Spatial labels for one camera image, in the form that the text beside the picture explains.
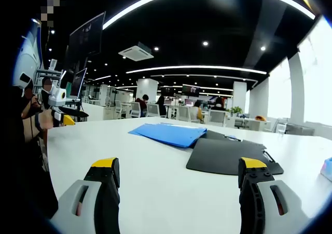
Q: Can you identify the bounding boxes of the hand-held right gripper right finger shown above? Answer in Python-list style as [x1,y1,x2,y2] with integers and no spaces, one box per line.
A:
[238,157,311,234]

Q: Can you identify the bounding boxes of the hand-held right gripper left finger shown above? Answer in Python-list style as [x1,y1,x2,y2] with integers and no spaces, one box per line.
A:
[50,157,121,234]

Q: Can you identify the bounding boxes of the black folder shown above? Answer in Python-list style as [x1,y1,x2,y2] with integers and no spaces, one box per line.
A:
[186,137,284,176]
[201,129,244,143]

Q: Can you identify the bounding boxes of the person's left hand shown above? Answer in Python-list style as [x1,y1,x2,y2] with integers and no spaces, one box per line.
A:
[41,108,57,131]

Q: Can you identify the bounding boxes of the white background desk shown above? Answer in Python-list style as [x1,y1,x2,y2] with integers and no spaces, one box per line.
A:
[80,102,142,122]

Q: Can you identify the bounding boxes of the grey metal shelf rack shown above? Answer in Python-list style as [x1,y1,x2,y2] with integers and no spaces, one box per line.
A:
[35,67,64,101]

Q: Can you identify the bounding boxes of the black monitor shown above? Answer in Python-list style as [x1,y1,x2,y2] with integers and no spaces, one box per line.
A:
[70,67,88,100]

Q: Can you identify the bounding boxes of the black wristband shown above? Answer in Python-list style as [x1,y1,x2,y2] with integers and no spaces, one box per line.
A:
[34,113,44,133]

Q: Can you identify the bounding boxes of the pink and blue box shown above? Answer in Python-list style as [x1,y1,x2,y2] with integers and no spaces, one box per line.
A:
[320,157,332,182]

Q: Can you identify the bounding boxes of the person's black clothing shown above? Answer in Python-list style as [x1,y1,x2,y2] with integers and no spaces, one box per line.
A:
[0,86,59,219]

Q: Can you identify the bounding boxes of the large dark hanging screen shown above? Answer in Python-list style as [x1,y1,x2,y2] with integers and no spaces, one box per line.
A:
[68,11,106,61]

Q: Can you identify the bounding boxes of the white table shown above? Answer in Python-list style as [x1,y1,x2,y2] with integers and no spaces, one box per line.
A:
[46,116,332,234]

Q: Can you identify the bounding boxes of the ceiling air conditioner cassette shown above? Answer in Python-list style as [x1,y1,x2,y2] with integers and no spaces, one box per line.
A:
[118,42,155,62]

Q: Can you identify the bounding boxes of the long curved ceiling light strip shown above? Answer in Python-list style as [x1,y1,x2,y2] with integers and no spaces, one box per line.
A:
[102,0,316,30]

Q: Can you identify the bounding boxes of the thin ceiling light strip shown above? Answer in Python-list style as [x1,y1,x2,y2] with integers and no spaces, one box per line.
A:
[126,65,268,75]

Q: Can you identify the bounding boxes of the round ceiling downlights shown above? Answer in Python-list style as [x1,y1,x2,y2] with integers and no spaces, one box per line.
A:
[46,29,268,94]

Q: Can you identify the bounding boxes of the black cable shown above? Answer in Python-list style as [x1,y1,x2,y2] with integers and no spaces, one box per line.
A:
[27,106,37,143]

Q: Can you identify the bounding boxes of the white and blue wall poster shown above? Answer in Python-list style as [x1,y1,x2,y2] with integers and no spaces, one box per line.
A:
[12,18,44,89]

